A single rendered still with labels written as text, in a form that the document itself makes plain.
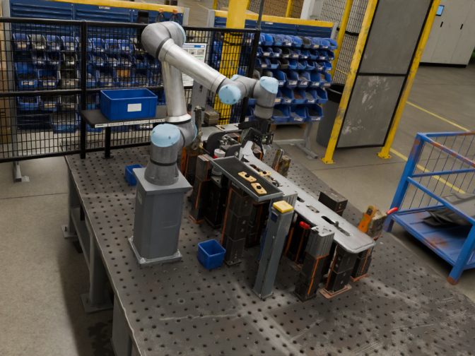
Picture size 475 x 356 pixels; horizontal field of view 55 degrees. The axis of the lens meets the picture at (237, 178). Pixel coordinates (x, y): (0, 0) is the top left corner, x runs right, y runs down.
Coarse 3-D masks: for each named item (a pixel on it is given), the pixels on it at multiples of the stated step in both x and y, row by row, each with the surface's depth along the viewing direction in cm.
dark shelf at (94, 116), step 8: (80, 112) 271; (88, 112) 272; (96, 112) 274; (160, 112) 292; (216, 112) 309; (88, 120) 262; (96, 120) 264; (104, 120) 266; (112, 120) 268; (120, 120) 270; (128, 120) 272; (136, 120) 274; (144, 120) 277; (152, 120) 280; (160, 120) 284
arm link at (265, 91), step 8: (264, 80) 178; (272, 80) 178; (256, 88) 179; (264, 88) 178; (272, 88) 178; (256, 96) 181; (264, 96) 179; (272, 96) 179; (256, 104) 183; (264, 104) 180; (272, 104) 181
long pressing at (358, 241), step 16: (208, 128) 290; (256, 160) 257; (272, 176) 243; (304, 192) 232; (304, 208) 217; (320, 208) 219; (320, 224) 206; (336, 240) 196; (352, 240) 198; (368, 240) 201
